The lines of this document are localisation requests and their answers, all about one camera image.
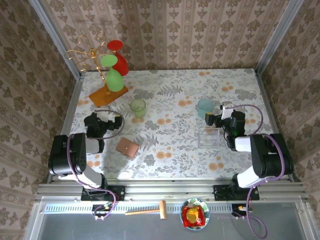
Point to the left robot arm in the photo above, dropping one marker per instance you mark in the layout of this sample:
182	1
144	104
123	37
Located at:
65	160

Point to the red wine glass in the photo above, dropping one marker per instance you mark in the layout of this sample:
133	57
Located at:
121	65

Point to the aluminium frame post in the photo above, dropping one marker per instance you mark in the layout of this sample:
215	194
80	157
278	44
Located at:
57	37
278	37

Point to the patterned ceramic bowl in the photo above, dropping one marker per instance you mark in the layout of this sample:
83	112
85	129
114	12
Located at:
203	205

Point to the aluminium side rail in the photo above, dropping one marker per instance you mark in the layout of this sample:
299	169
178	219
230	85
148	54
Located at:
269	105
72	105

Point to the floral tablecloth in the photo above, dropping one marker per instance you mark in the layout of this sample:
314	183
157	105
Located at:
175	82

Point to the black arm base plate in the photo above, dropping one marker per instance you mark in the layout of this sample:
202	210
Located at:
220	193
120	192

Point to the black connector board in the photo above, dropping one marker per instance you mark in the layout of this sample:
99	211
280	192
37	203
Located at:
100	208
236	212

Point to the red snack packet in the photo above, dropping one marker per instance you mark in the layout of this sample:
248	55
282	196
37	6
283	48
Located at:
192	216

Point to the slotted metal strip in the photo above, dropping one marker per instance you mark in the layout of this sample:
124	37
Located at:
75	208

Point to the green plastic tumbler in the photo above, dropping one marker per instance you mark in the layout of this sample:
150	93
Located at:
138	110

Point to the blue plastic tumbler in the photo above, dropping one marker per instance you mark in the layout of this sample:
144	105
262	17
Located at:
205	108

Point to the aluminium front rail beam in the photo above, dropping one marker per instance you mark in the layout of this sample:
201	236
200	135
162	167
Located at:
170	190

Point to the clear acrylic box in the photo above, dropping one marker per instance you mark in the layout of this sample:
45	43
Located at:
209	138

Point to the wooden mallet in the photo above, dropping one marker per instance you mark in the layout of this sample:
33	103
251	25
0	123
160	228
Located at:
163	210

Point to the green wine glass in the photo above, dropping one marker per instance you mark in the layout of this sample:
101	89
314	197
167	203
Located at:
114	80

